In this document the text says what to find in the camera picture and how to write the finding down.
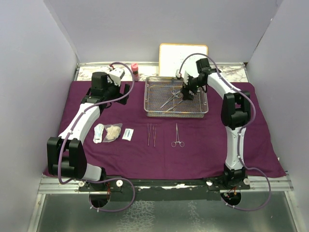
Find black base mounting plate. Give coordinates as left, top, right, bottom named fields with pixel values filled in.
left=78, top=177, right=250, bottom=202

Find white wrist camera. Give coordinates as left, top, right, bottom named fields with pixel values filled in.
left=107, top=68, right=125, bottom=87
left=176, top=70, right=190, bottom=85

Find white gauze bag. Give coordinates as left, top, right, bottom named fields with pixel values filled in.
left=102, top=123, right=123, bottom=143

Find steel scissors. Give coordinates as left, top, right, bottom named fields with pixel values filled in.
left=167, top=101, right=183, bottom=112

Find white blue label packet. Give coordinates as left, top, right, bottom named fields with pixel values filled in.
left=122, top=128, right=134, bottom=141

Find steel clamp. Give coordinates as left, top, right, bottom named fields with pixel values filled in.
left=171, top=123, right=184, bottom=147

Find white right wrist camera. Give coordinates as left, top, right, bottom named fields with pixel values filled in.
left=176, top=70, right=190, bottom=85

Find yellow framed whiteboard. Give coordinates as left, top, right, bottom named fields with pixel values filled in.
left=159, top=43, right=208, bottom=77

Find steel tweezers front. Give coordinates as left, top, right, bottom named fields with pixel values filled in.
left=147, top=123, right=152, bottom=146

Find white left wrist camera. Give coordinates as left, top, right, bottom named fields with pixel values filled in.
left=107, top=68, right=125, bottom=87

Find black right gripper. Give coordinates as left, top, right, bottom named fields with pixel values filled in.
left=180, top=74, right=205, bottom=101

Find steel forceps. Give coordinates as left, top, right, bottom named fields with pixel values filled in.
left=160, top=90, right=181, bottom=108

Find steel tweezers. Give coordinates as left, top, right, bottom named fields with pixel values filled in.
left=147, top=123, right=152, bottom=146
left=153, top=125, right=156, bottom=147

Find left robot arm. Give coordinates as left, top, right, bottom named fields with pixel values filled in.
left=47, top=68, right=130, bottom=191

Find metal mesh tray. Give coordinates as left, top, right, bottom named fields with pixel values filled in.
left=144, top=76, right=209, bottom=118

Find purple cloth wrap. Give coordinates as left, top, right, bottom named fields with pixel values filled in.
left=58, top=81, right=286, bottom=180

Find aluminium frame rail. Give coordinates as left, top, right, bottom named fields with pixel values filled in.
left=38, top=175, right=294, bottom=194

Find pink lid spice bottle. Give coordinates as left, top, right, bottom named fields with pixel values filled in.
left=131, top=63, right=140, bottom=81

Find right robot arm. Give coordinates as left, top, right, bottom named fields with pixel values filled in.
left=176, top=58, right=252, bottom=189

